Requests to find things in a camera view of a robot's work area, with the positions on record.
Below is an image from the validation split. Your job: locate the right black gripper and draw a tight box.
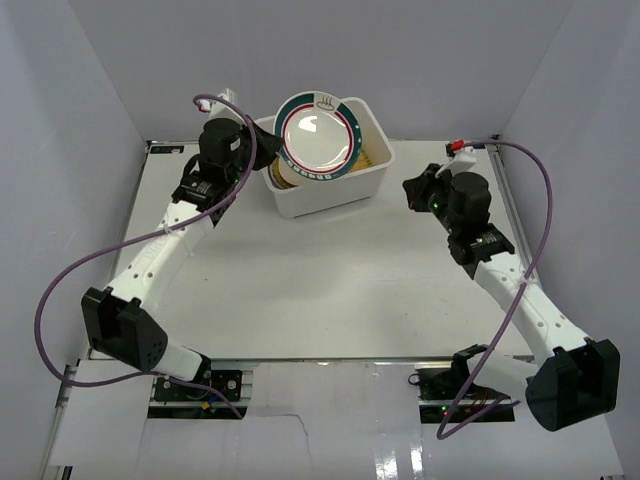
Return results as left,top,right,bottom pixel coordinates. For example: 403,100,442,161
403,164,460,235

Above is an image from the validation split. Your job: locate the fan-shaped bamboo woven tray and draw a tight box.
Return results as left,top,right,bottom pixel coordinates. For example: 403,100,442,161
348,149,374,174

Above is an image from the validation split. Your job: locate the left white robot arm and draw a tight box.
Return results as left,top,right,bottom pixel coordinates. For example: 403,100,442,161
81,119,283,399

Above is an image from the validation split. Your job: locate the round bamboo woven plate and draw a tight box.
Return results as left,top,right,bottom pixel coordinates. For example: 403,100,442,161
269,161,282,189

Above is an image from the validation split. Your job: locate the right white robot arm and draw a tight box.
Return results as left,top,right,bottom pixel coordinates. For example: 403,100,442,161
402,164,620,432

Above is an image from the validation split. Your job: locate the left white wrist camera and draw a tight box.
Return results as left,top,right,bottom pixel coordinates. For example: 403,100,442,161
207,88,239,120

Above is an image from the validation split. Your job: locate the white plastic bin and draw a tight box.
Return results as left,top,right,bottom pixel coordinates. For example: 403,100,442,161
256,97,394,218

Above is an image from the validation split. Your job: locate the left blue table label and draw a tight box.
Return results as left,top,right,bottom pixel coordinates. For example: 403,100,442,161
149,145,184,155

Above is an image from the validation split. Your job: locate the green red rimmed plate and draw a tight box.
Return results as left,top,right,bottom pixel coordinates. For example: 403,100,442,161
273,91,363,182

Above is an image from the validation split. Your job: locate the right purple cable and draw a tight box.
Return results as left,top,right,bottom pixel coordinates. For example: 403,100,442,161
436,141,555,440

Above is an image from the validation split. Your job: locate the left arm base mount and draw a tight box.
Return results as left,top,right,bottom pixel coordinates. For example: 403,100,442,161
148,369,247,420

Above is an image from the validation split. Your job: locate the cream white plate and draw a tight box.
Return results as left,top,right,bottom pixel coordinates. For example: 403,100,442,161
278,158,311,187

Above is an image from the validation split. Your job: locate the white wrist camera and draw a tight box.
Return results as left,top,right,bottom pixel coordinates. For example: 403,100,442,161
435,140,477,178
207,88,239,120

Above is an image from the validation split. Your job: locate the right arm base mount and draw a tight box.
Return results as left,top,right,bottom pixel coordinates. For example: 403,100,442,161
407,360,516,425

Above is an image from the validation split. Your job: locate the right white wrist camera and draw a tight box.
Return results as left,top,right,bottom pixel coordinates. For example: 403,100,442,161
435,140,477,178

